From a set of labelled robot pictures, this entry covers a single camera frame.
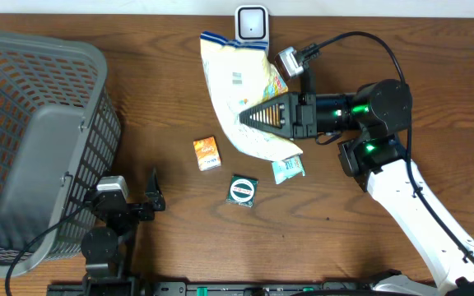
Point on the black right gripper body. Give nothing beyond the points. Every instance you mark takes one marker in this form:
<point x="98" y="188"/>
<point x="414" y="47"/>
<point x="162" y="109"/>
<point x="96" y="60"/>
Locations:
<point x="306" y="117"/>

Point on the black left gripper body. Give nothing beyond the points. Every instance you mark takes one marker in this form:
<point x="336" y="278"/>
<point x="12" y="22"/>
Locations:
<point x="137" y="213"/>

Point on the mint green wet wipes pack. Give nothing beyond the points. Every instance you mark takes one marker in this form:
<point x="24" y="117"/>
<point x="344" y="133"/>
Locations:
<point x="288" y="168"/>

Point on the yellow orange snack bag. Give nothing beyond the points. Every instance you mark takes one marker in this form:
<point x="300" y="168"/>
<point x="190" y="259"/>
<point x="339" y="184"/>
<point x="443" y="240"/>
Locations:
<point x="239" y="76"/>

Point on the orange small box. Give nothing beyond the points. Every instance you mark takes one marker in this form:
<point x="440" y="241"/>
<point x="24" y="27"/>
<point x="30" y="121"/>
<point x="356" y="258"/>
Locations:
<point x="207" y="153"/>

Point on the green white small box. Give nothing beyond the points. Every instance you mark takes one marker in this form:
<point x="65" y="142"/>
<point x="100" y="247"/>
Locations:
<point x="242" y="191"/>

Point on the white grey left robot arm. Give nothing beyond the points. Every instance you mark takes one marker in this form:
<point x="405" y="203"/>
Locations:
<point x="108" y="249"/>

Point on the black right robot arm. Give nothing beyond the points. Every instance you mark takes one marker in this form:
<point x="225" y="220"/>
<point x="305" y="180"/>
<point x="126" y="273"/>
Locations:
<point x="381" y="165"/>

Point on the white barcode scanner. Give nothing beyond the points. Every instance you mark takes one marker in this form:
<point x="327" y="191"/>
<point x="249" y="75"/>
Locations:
<point x="252" y="23"/>

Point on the dark grey plastic basket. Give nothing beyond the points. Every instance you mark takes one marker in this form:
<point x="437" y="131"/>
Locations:
<point x="59" y="135"/>

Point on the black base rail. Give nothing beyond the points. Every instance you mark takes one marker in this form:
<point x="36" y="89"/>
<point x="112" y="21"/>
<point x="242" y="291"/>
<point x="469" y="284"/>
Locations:
<point x="177" y="288"/>

